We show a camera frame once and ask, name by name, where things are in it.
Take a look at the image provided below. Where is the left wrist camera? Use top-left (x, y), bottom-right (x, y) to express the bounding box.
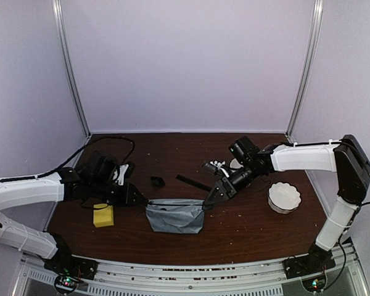
top-left (113, 162), bottom-right (136, 186)

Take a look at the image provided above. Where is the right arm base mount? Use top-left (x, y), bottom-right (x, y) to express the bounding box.
top-left (282, 243), bottom-right (336, 279)

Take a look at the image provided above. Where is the aluminium corner post right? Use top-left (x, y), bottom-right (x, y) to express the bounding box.
top-left (286, 0), bottom-right (324, 141)

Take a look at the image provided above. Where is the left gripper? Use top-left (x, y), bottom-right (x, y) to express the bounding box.
top-left (89, 177), bottom-right (145, 207)

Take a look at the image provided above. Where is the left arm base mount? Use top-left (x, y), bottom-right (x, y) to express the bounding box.
top-left (41, 233), bottom-right (98, 280)

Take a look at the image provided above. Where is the aluminium corner post left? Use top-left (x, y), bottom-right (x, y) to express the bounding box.
top-left (52, 0), bottom-right (91, 137)

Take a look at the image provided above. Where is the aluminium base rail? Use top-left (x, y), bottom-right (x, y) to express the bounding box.
top-left (14, 242), bottom-right (369, 296)

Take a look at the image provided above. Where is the yellow sponge block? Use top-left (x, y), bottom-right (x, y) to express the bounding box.
top-left (93, 203), bottom-right (114, 228)

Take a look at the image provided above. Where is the white round bowl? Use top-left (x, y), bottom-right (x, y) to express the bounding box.
top-left (229, 158), bottom-right (242, 169)

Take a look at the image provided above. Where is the white scalloped bowl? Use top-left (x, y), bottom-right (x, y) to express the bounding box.
top-left (268, 182), bottom-right (302, 214)

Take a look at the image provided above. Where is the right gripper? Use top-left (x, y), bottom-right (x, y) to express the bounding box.
top-left (204, 161), bottom-right (261, 205)

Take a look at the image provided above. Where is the grey drawstring pouch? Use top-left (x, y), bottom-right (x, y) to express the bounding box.
top-left (146, 199), bottom-right (205, 234)

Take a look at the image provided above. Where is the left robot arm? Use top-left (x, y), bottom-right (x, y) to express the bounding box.
top-left (0, 151), bottom-right (149, 274)

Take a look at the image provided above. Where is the aluminium corner post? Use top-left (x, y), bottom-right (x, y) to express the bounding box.
top-left (286, 0), bottom-right (324, 141)
top-left (52, 0), bottom-right (91, 137)

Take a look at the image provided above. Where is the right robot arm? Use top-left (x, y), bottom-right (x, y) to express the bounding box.
top-left (203, 134), bottom-right (370, 273)

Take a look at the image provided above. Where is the black clipper guard comb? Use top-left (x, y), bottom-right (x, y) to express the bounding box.
top-left (150, 176), bottom-right (166, 188)

